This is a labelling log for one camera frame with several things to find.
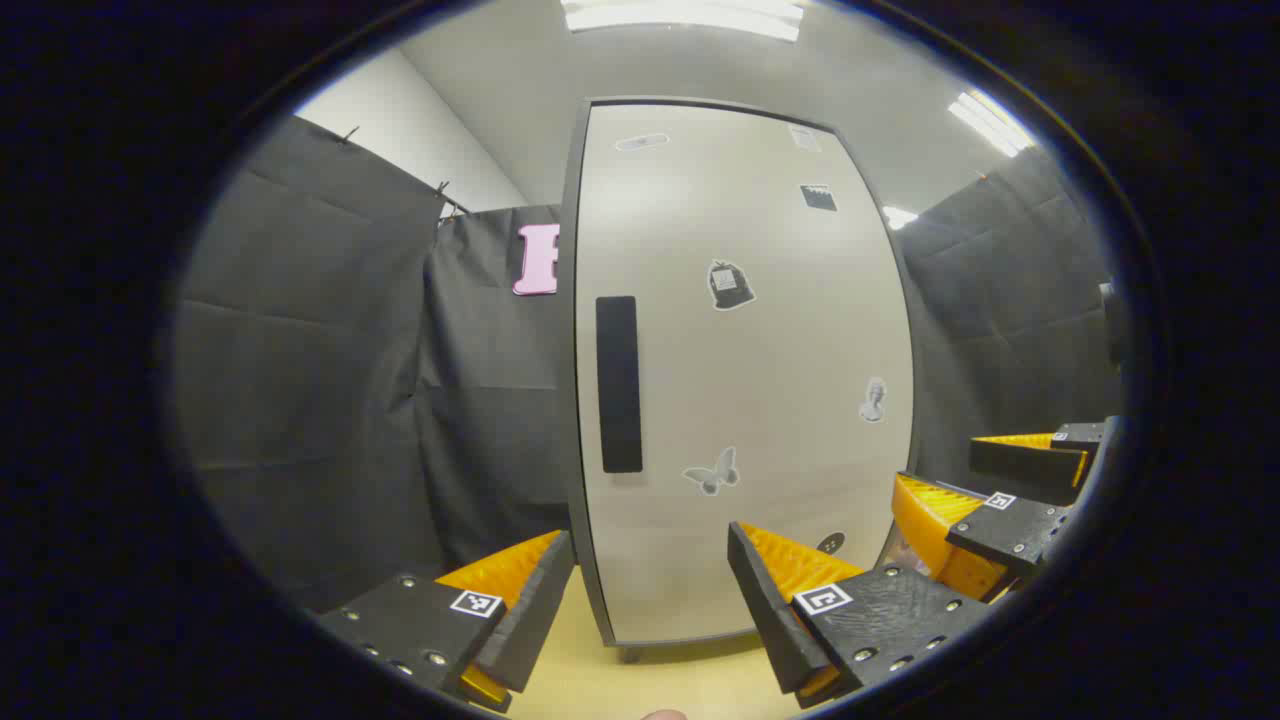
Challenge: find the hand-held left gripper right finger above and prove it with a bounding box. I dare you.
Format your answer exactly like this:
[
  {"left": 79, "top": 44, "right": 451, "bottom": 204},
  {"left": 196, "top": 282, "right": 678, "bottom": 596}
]
[{"left": 727, "top": 521, "right": 991, "bottom": 709}]

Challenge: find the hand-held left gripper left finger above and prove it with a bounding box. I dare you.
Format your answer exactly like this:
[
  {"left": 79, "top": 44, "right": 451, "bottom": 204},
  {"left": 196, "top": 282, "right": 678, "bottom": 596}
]
[{"left": 318, "top": 530, "right": 578, "bottom": 713}]

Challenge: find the white cabinet door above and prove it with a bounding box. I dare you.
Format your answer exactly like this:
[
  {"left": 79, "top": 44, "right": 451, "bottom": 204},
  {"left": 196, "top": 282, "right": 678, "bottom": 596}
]
[{"left": 574, "top": 103, "right": 914, "bottom": 646}]

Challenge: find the grey cabinet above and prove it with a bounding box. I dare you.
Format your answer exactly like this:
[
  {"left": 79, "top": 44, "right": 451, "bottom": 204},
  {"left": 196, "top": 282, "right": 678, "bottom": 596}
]
[{"left": 560, "top": 97, "right": 921, "bottom": 663}]

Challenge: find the black door handle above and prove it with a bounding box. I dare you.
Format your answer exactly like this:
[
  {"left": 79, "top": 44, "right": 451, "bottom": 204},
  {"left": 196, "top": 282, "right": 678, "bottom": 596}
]
[{"left": 596, "top": 296, "right": 644, "bottom": 474}]

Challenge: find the black backdrop cloth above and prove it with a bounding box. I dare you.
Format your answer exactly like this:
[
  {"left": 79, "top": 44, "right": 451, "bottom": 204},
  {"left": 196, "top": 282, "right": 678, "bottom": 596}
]
[{"left": 175, "top": 115, "right": 1126, "bottom": 611}]

